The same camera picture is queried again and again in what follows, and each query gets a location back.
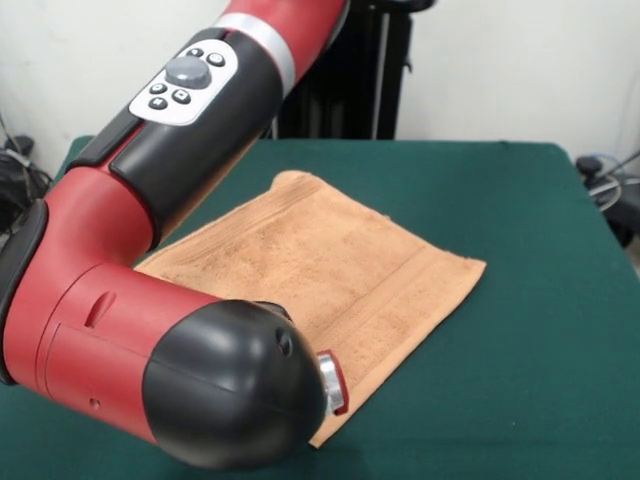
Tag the dark green table cloth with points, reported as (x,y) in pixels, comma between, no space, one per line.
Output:
(500,375)

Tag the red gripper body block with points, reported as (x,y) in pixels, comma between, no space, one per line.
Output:
(341,382)

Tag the tan terry towel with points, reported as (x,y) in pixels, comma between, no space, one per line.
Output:
(350,280)

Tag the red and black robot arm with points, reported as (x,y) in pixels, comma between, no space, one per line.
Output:
(175,250)

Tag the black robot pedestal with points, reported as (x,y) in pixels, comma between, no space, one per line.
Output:
(370,90)

